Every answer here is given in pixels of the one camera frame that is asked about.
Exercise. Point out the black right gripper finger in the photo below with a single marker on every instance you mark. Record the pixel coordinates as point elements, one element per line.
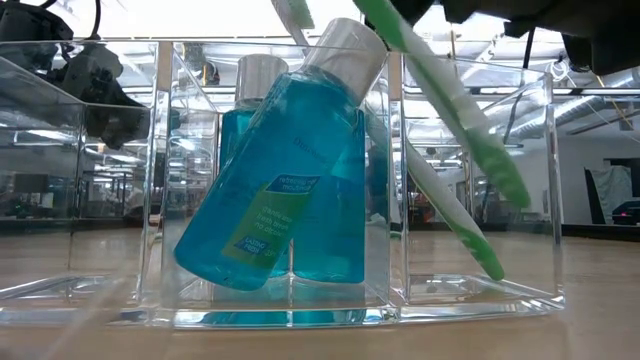
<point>412,10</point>

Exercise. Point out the green and white toothbrush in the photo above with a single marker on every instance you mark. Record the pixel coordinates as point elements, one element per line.
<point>445,95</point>
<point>440,200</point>

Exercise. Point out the blue mouthwash bottle white cap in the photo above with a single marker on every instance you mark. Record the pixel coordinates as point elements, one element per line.
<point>260,80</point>
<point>270,175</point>
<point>335,235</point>

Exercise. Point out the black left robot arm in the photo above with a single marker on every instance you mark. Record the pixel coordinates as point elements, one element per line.
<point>30,22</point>

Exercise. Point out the grey tarp cover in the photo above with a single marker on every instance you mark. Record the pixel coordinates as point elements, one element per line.
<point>612,187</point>

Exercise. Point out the clear acrylic organizer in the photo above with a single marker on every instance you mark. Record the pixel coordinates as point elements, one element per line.
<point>450,300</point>

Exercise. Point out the silver ventilation duct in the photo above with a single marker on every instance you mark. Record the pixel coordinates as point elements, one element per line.
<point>575,112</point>

